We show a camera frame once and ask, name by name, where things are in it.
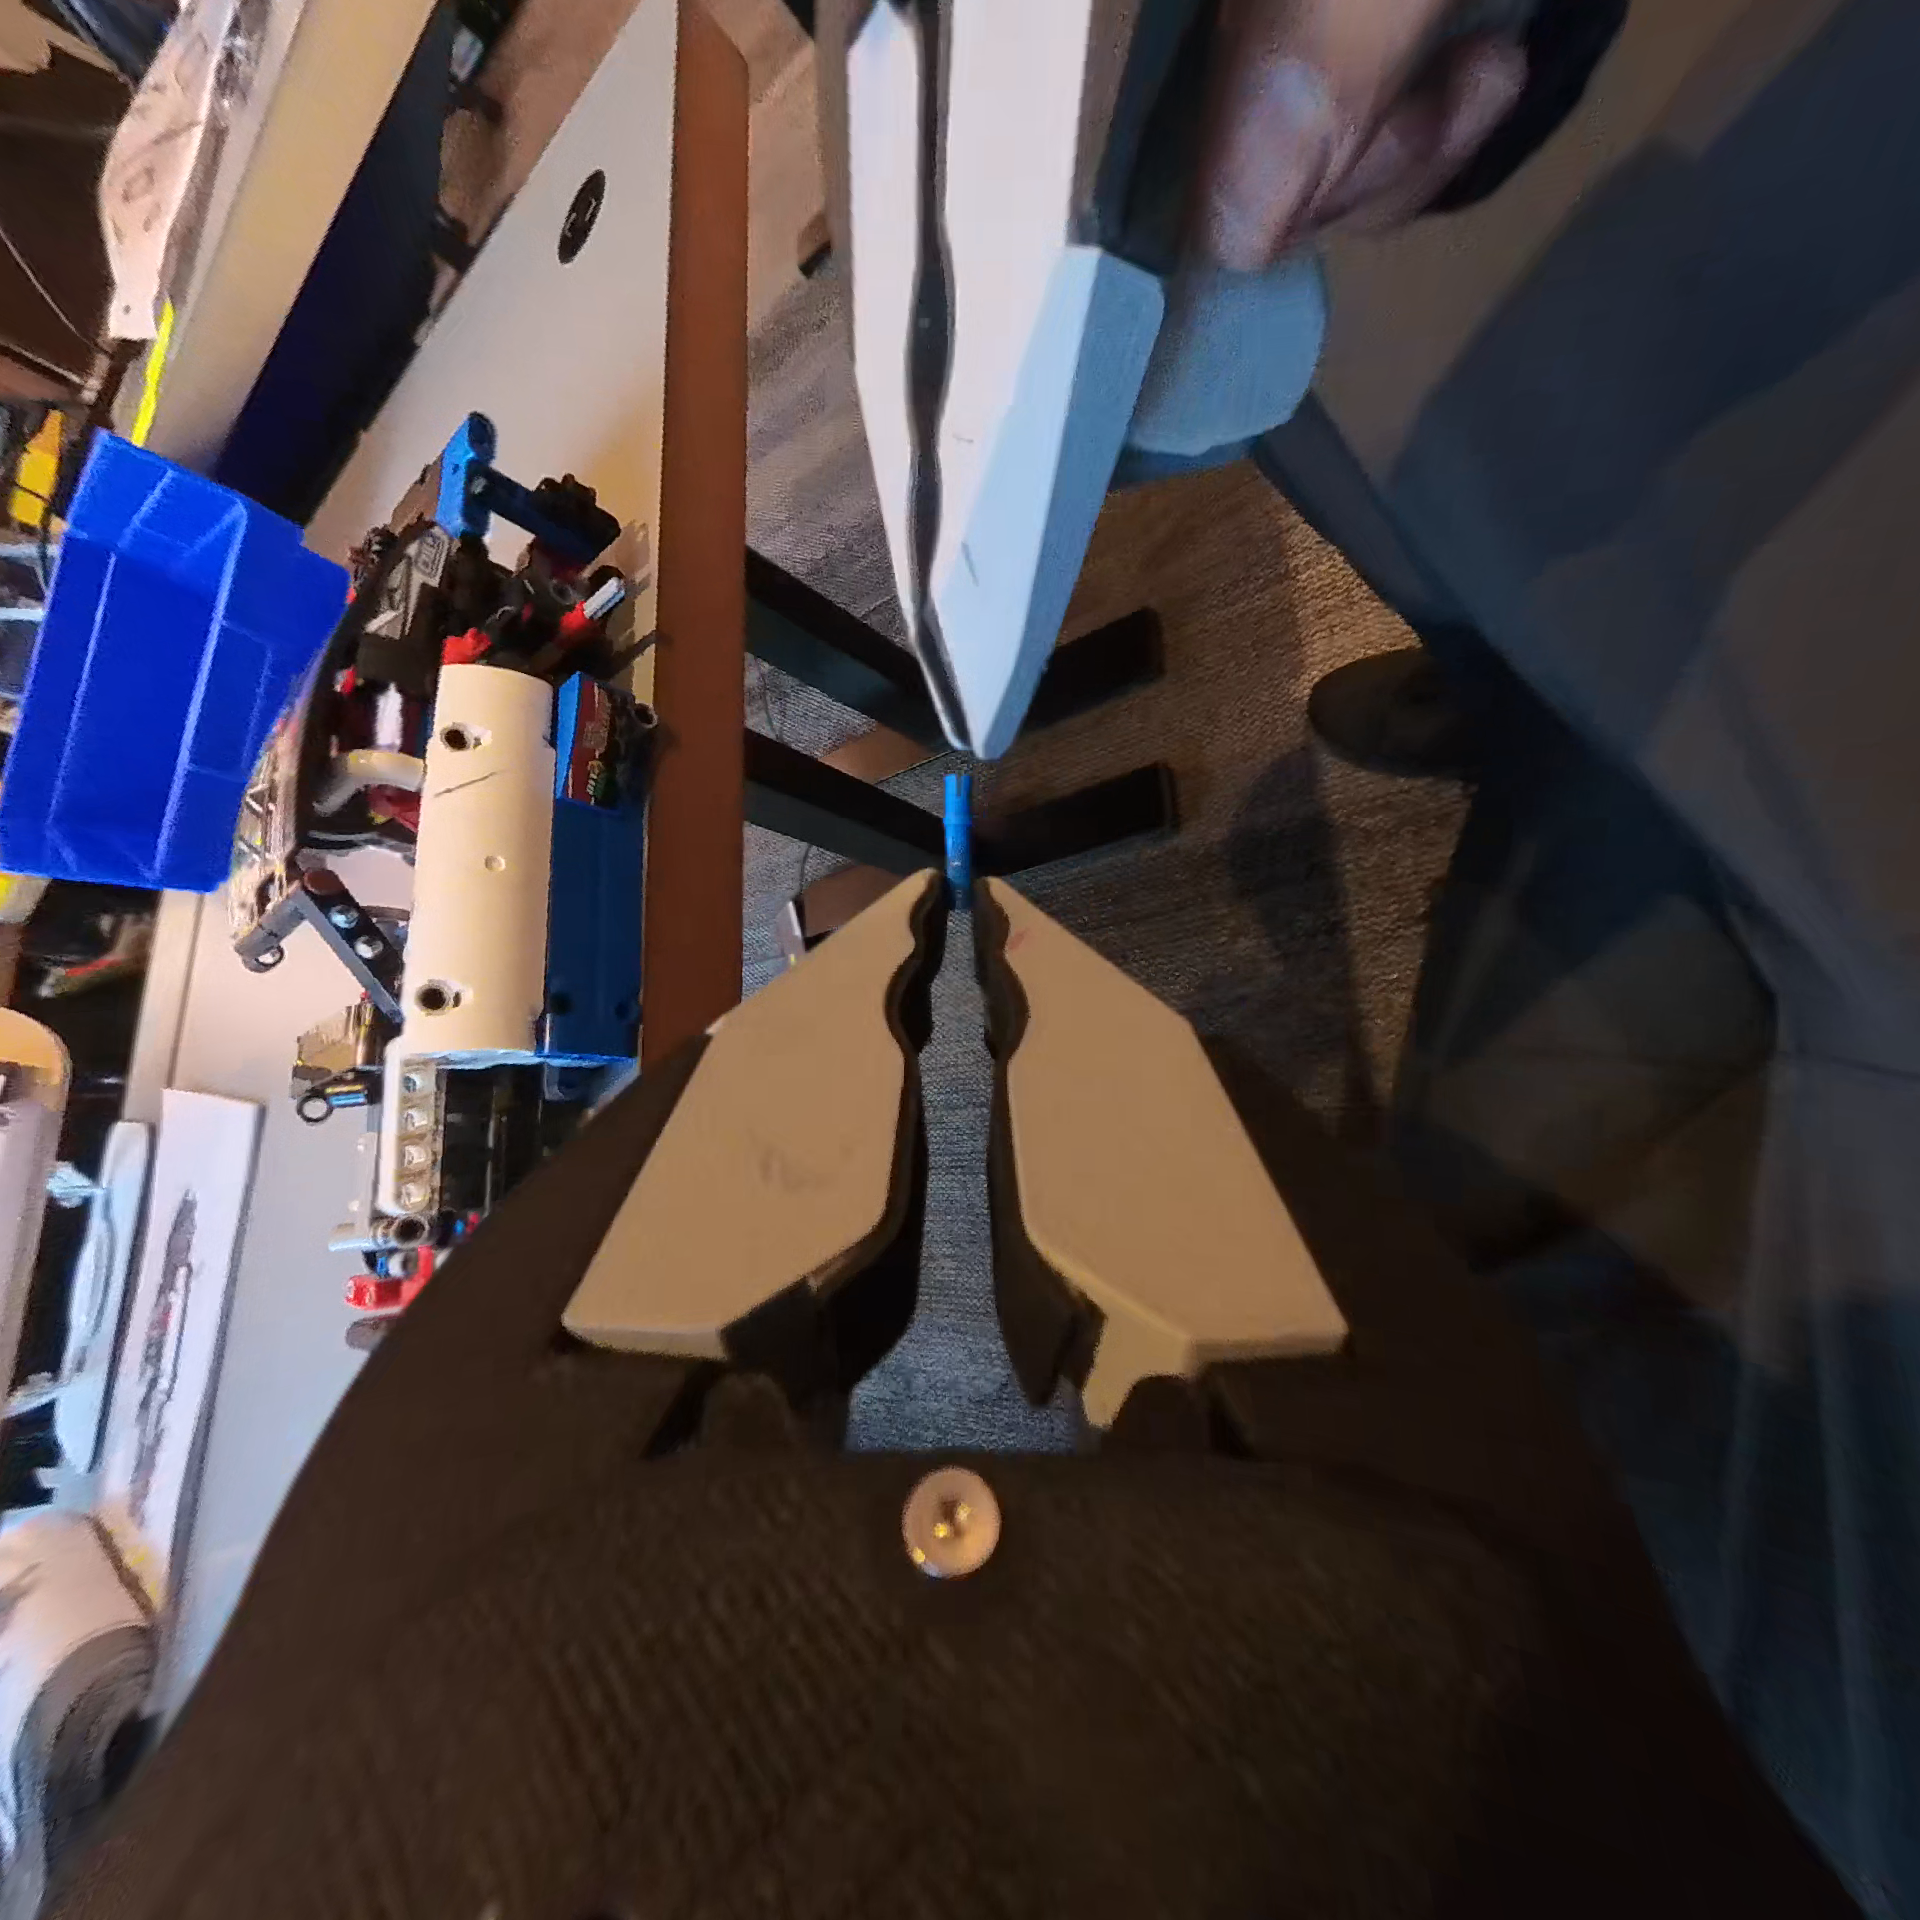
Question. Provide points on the blue storage bin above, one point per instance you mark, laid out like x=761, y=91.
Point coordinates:
x=137, y=675

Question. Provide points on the white paper sheet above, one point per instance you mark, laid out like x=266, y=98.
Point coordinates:
x=173, y=180

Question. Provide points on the black desk grommet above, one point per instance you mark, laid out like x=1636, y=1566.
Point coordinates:
x=581, y=214

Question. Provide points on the toy brick car model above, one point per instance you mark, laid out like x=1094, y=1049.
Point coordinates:
x=481, y=838

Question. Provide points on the person's right forearm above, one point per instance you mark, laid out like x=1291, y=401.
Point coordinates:
x=1561, y=90

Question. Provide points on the person's right hand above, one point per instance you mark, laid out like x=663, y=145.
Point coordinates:
x=1335, y=106

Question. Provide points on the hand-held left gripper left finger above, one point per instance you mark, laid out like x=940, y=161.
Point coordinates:
x=751, y=1170

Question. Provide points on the open instruction booklet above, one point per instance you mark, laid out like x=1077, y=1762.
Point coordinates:
x=182, y=1275

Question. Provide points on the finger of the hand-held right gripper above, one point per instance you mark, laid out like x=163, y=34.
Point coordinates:
x=1020, y=451
x=886, y=225

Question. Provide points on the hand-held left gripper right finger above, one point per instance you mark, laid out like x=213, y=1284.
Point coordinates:
x=1156, y=1184

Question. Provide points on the blue brick pin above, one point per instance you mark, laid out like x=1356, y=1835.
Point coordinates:
x=958, y=838

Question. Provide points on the yellow storage bin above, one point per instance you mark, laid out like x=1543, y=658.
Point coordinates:
x=37, y=457

